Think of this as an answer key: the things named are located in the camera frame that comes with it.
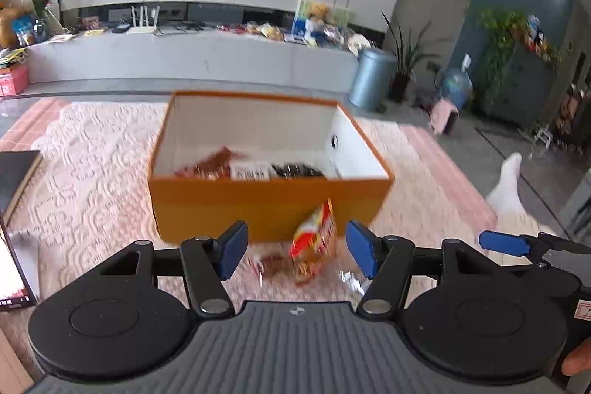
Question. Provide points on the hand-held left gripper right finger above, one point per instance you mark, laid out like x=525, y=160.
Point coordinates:
x=362, y=251

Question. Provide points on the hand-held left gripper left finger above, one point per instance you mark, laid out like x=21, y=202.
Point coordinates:
x=233, y=251

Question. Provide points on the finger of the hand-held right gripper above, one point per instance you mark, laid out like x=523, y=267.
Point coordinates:
x=503, y=242

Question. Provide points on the orange cardboard box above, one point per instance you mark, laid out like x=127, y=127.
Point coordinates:
x=207, y=209

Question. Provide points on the red printed brown snack bag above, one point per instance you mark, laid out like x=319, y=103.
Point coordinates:
x=314, y=237

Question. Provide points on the white snack packet black print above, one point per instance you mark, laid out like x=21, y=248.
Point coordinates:
x=249, y=171

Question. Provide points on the red snack packet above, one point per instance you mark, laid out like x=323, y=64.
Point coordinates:
x=207, y=165

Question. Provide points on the person's right hand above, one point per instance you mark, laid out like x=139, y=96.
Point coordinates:
x=579, y=361

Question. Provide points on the silver wrapper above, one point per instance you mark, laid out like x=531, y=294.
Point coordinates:
x=352, y=282

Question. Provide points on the brown snack packet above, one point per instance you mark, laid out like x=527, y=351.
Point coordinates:
x=272, y=264

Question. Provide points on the person's white-socked leg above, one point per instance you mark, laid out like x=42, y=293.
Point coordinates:
x=508, y=191

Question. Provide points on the small white rack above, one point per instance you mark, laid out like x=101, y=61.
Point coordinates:
x=542, y=138

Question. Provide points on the small pink appliance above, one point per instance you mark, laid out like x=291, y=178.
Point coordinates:
x=443, y=114

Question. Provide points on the dark wooden shelf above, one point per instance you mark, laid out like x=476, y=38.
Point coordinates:
x=575, y=108

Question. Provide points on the grey-blue cabinet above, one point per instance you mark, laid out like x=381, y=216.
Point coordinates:
x=521, y=89

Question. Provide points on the blue water jug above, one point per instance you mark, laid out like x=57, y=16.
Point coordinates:
x=457, y=87

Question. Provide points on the tall-leaf plant in black pot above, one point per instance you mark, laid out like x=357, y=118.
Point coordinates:
x=400, y=87

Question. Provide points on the blue-grey trash can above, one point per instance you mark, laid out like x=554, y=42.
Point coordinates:
x=369, y=80

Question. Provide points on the pink white patterned rug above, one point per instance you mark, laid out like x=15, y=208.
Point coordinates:
x=92, y=154

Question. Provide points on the low white marble cabinet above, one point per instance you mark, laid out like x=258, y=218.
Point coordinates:
x=184, y=52

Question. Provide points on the white round object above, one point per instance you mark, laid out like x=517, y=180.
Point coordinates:
x=358, y=43

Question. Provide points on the green trailing plant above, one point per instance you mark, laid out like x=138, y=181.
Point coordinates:
x=501, y=29

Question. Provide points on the black magazine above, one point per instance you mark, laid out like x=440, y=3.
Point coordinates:
x=14, y=283

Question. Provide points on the pile of snack packets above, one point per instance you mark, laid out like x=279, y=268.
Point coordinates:
x=268, y=31

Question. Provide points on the white router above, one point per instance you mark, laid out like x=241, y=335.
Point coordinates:
x=138, y=30

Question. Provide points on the brown teddy bear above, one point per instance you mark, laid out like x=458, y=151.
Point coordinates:
x=318, y=12

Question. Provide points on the light wooden board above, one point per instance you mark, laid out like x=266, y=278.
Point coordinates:
x=11, y=361

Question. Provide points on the black set-top box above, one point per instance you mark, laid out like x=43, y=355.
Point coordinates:
x=121, y=29

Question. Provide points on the pink printed card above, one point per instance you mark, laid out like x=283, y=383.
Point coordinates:
x=91, y=23

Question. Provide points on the pink box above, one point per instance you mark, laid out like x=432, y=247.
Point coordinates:
x=14, y=82

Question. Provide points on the green plant in glass vase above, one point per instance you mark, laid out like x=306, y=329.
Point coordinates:
x=39, y=27

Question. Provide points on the orange plush toy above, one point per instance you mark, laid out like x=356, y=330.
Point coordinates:
x=7, y=27

